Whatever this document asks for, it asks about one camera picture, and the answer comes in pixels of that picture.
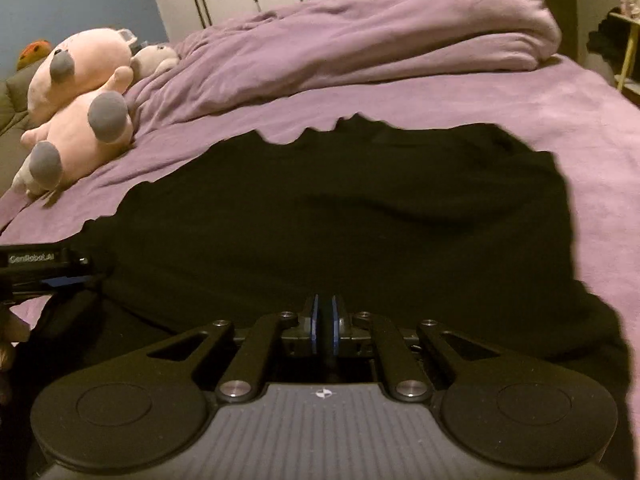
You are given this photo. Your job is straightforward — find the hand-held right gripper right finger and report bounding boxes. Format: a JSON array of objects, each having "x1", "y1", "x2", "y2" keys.
[{"x1": 330, "y1": 294, "x2": 495, "y2": 404}]

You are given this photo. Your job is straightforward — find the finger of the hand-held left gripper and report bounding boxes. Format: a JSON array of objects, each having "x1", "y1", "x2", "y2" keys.
[{"x1": 0, "y1": 272, "x2": 101, "y2": 302}]

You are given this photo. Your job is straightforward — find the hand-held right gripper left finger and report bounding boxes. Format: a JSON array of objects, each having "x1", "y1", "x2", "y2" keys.
[{"x1": 145, "y1": 294, "x2": 324, "y2": 405}]

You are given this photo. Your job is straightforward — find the black garment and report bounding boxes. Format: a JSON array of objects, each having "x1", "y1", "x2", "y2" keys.
[{"x1": 10, "y1": 116, "x2": 637, "y2": 463}]

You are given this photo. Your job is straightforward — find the person's left hand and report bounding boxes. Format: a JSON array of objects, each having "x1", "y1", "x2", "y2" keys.
[{"x1": 0, "y1": 303, "x2": 32, "y2": 401}]

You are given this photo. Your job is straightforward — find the olive padded headboard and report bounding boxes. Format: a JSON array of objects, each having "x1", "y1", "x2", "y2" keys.
[{"x1": 0, "y1": 67, "x2": 48, "y2": 196}]

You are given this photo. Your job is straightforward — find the pink plush toy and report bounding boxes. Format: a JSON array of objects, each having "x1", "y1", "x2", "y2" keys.
[{"x1": 12, "y1": 27, "x2": 137, "y2": 197}]

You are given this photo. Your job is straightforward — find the orange plush toy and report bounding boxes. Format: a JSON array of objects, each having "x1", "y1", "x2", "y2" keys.
[{"x1": 17, "y1": 40, "x2": 54, "y2": 72}]

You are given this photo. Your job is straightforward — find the grey plush toy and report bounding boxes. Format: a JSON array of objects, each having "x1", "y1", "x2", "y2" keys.
[{"x1": 131, "y1": 44, "x2": 181, "y2": 82}]

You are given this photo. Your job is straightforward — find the purple duvet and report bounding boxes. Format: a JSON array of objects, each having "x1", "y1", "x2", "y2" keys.
[{"x1": 122, "y1": 0, "x2": 562, "y2": 128}]

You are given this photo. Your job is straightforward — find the purple bed sheet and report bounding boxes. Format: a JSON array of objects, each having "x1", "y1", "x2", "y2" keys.
[{"x1": 0, "y1": 54, "x2": 640, "y2": 321}]

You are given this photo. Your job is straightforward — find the yellow shelf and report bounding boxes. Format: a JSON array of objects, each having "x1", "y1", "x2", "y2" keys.
[{"x1": 596, "y1": 0, "x2": 640, "y2": 94}]

